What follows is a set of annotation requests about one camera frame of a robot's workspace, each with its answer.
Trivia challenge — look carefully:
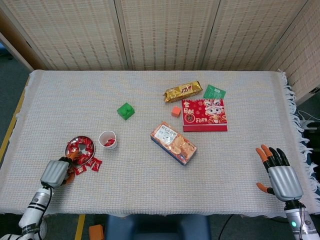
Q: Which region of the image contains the woven folding screen panel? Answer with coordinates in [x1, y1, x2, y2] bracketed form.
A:
[114, 0, 221, 71]
[262, 0, 320, 106]
[201, 0, 310, 71]
[0, 0, 128, 71]

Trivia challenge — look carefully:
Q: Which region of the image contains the green toy building brick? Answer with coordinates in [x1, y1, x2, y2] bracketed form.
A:
[116, 101, 136, 121]

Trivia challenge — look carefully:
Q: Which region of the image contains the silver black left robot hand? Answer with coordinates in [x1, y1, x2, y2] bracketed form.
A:
[40, 151, 81, 190]

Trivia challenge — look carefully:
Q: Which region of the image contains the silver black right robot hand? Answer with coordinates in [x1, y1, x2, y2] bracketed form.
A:
[255, 144, 304, 201]

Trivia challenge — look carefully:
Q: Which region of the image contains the gold biscuit packet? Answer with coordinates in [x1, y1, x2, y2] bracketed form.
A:
[163, 80, 203, 103]

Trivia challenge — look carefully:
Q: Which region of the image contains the blue padded seat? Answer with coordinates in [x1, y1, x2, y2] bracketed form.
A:
[103, 213, 212, 240]

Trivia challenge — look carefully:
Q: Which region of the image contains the white woven tablecloth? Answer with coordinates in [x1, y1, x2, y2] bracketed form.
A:
[0, 69, 320, 219]

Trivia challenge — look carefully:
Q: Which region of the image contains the green foil sachet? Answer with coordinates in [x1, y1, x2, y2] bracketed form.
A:
[202, 84, 227, 100]

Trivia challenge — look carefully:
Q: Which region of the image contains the black cable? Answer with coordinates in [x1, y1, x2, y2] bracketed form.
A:
[218, 214, 235, 240]

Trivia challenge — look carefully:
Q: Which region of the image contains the orange blue cookie box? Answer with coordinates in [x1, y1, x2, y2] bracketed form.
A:
[150, 121, 198, 167]

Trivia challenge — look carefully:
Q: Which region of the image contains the white paper cup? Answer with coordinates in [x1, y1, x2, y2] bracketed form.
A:
[98, 130, 118, 150]

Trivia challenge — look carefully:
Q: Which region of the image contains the red desk calendar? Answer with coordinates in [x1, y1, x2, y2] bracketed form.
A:
[181, 98, 229, 133]

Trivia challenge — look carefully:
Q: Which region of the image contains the orange foam block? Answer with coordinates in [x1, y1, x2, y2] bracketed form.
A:
[88, 224, 105, 240]

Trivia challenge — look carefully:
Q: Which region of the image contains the round silver metal plate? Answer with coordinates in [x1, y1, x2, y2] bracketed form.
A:
[64, 135, 97, 166]

